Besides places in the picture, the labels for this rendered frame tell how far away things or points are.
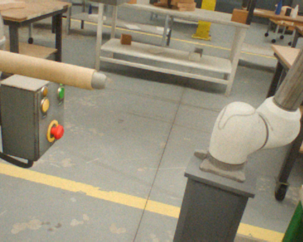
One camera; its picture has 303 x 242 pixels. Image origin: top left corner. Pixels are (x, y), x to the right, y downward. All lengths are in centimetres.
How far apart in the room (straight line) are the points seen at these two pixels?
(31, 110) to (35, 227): 127
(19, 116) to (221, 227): 94
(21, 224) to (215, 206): 113
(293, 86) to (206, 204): 57
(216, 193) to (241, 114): 33
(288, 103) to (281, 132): 12
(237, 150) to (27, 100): 80
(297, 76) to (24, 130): 94
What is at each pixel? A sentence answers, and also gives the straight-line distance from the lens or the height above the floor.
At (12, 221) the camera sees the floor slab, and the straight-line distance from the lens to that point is 208.
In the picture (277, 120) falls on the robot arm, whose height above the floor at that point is 93.
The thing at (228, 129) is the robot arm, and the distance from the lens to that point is 126.
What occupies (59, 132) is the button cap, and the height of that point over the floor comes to 98.
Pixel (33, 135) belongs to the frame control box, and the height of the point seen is 100.
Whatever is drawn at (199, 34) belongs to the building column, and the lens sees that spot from 743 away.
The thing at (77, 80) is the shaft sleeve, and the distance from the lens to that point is 51.
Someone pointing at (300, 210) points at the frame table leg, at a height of 87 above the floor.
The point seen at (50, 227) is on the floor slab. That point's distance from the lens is 202.
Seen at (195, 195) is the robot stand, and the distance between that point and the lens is 137.
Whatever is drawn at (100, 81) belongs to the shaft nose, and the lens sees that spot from 50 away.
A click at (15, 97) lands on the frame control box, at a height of 109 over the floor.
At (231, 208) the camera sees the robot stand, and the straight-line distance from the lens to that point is 138.
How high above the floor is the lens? 143
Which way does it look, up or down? 26 degrees down
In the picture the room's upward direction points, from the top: 9 degrees clockwise
